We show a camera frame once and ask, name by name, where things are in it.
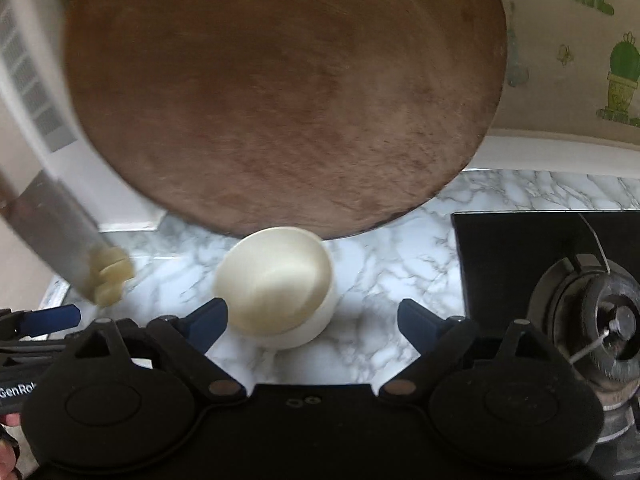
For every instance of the white window frame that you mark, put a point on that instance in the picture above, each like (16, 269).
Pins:
(30, 90)

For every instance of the round wooden cutting board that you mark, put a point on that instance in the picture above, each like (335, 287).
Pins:
(285, 90)

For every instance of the cream bowl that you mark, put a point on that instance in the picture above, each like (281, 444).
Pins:
(275, 285)
(307, 332)

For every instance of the steel cleaver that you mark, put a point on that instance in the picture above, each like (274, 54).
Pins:
(50, 220)

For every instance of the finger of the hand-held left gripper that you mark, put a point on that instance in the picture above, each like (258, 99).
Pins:
(50, 317)

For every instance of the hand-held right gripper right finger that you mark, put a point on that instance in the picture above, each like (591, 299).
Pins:
(420, 317)

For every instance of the cream garlic pieces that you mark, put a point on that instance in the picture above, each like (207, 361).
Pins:
(109, 275)

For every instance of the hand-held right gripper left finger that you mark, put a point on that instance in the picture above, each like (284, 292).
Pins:
(210, 317)

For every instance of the black gas stove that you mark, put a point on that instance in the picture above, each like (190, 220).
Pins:
(525, 270)

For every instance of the gas burner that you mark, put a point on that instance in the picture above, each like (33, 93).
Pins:
(600, 330)

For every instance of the green cactus wall sticker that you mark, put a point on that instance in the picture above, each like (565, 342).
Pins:
(622, 77)

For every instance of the person's left hand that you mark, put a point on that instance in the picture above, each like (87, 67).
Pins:
(7, 442)

